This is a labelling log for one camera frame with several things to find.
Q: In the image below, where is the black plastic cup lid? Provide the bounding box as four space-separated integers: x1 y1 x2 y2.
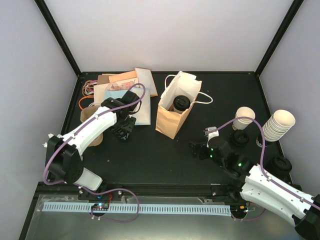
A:
173 95 191 111

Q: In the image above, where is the tall white cup stack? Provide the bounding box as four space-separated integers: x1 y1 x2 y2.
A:
256 109 296 147

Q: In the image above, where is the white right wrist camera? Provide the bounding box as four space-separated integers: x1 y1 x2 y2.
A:
204 126 219 148

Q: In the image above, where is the short white cup stack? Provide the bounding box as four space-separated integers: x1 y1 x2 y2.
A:
232 106 256 131

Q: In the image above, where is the single white paper cup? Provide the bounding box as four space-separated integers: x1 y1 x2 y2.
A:
171 105 184 114

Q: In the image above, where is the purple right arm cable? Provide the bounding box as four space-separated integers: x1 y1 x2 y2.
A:
207 116 320 222

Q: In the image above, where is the black enclosure frame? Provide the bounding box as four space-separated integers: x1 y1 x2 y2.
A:
17 0 320 240

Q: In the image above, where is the brown paper takeout bag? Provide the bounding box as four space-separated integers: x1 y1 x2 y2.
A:
155 71 213 139

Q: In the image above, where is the bundle of bag handles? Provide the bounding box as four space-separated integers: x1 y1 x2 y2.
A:
78 80 98 110

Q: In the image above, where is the stack of black lids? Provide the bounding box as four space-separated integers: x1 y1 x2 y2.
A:
271 156 293 175
230 129 250 148

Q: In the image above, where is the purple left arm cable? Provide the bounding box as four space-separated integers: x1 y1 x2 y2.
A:
42 82 146 223

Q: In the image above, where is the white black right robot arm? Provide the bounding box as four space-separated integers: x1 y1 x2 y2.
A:
189 136 320 240

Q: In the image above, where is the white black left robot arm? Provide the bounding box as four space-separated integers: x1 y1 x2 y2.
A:
42 90 142 200

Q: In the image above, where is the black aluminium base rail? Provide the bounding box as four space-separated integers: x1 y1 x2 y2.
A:
35 182 244 203

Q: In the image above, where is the light blue cable duct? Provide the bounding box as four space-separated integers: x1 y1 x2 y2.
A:
42 202 231 217

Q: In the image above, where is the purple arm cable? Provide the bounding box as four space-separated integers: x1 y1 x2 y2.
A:
207 116 320 222
42 82 146 223

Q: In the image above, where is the brown white flat paper bag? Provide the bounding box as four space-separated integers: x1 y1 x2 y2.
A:
134 67 158 97

